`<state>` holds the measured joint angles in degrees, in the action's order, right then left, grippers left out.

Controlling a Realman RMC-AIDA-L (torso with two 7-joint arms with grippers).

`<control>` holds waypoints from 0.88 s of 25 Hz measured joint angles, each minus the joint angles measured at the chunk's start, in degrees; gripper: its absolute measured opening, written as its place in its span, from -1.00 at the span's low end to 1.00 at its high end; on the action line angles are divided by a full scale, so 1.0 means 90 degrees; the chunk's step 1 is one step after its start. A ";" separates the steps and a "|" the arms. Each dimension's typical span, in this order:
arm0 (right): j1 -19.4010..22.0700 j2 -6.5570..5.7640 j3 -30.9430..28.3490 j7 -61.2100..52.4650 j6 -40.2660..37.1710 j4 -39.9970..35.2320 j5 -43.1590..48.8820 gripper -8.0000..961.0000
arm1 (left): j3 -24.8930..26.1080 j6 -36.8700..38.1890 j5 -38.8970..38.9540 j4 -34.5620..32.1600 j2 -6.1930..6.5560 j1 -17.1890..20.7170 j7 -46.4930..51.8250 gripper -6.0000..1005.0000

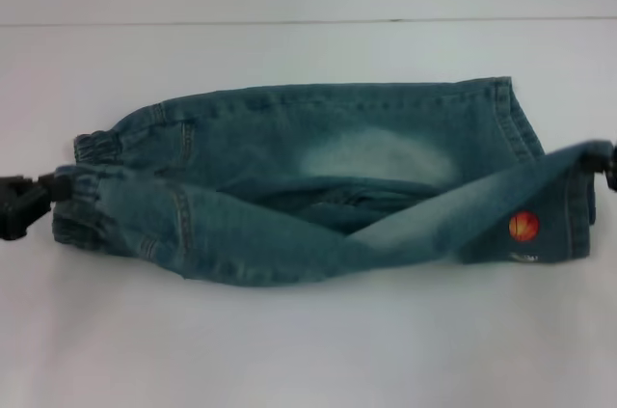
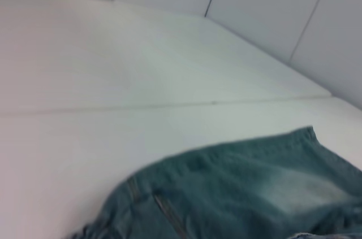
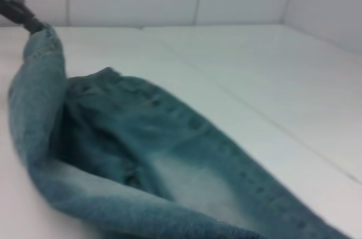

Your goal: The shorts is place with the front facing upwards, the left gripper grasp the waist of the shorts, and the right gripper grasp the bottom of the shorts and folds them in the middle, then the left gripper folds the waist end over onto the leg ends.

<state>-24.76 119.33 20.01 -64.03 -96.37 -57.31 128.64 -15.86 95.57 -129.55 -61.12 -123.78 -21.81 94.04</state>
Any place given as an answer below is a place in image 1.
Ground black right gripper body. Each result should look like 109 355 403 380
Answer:
603 146 617 193

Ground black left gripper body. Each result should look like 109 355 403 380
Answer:
0 175 52 243

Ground blue denim shorts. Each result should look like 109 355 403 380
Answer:
51 74 613 288

